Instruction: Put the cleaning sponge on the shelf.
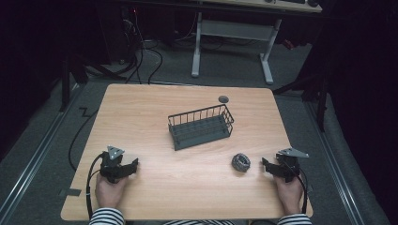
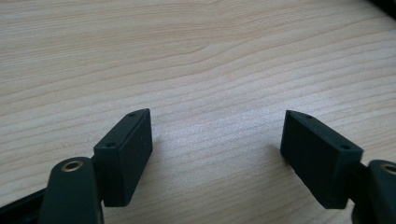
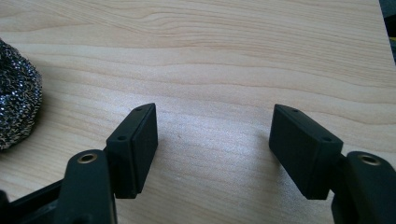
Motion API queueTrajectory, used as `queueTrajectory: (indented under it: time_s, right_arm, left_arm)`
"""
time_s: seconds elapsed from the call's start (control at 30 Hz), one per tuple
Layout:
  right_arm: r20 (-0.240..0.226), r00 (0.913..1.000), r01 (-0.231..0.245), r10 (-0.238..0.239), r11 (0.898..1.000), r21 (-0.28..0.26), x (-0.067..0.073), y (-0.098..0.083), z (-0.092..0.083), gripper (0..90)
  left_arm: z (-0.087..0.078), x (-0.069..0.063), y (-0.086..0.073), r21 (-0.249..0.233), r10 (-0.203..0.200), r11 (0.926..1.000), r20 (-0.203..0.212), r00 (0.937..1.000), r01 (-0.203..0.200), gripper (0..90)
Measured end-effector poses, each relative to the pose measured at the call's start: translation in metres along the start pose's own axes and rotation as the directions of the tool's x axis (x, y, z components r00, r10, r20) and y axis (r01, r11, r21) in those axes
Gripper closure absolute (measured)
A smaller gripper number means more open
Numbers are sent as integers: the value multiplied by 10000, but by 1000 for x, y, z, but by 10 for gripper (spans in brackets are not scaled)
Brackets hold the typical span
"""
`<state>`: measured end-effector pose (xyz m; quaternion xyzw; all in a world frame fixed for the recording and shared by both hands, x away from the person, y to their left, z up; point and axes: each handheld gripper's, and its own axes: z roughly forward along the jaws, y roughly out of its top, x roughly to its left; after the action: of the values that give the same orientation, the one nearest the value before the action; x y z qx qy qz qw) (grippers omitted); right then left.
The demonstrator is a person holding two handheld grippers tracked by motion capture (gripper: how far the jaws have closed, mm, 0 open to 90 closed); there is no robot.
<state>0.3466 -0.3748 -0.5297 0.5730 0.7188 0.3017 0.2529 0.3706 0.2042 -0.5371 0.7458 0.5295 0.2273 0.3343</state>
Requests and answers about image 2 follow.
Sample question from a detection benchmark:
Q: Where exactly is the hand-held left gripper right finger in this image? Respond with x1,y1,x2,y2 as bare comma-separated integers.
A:
279,109,364,210

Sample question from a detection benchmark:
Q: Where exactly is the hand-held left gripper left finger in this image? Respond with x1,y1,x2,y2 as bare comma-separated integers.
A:
92,107,154,208

